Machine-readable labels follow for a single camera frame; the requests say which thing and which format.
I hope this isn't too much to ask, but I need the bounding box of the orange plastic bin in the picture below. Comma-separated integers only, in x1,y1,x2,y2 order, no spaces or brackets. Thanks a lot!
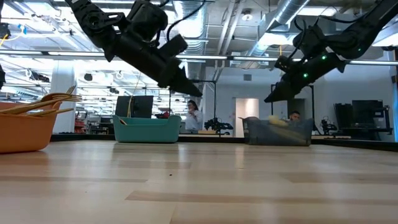
0,101,62,154

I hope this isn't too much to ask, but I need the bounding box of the black gantry frame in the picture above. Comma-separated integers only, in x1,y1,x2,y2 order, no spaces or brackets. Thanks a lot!
270,83,315,135
169,79,218,125

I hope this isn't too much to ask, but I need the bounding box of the corrugated silver duct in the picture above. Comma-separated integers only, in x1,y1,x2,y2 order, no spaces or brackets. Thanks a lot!
174,0,208,78

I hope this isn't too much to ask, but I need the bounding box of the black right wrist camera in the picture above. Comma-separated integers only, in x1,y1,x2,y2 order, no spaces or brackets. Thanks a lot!
292,23,329,58

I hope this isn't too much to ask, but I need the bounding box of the black desk with monitors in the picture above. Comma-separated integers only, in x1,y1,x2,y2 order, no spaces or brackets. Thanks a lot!
334,99,393,138

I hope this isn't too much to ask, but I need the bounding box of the black rectangular panel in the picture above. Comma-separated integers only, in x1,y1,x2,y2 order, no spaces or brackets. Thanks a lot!
114,95,154,118

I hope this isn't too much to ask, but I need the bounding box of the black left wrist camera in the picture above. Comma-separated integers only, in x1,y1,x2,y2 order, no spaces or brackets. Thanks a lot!
126,0,169,43

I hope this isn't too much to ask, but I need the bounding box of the smooth silver duct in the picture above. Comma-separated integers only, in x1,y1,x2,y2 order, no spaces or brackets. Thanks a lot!
245,0,312,63

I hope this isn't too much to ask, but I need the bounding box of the horizontal light bar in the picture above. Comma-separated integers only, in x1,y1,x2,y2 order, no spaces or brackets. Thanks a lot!
0,49,398,67

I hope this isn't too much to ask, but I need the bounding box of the teal plastic bin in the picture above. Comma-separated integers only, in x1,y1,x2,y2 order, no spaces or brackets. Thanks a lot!
112,114,183,144

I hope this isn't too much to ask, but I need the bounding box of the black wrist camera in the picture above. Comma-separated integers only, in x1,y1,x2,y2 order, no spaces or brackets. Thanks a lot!
292,23,329,58
126,0,169,43

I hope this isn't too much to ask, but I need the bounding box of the red cart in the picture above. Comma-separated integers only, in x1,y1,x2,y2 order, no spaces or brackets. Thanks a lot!
73,111,88,134

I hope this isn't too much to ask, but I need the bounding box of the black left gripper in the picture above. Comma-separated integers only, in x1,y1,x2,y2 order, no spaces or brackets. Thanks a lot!
105,30,203,98

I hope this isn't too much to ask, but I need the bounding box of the dark grey plastic bin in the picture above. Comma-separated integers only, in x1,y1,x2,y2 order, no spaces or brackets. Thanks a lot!
241,116,315,147

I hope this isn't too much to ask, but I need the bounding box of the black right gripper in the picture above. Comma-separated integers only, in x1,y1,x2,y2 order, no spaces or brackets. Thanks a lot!
264,52,348,103

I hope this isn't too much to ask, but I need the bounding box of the white pillar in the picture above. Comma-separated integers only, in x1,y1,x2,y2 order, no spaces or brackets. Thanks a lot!
51,60,78,134

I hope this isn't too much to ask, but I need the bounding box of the black aluminium table frame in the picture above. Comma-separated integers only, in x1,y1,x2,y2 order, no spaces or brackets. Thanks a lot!
49,133,398,152

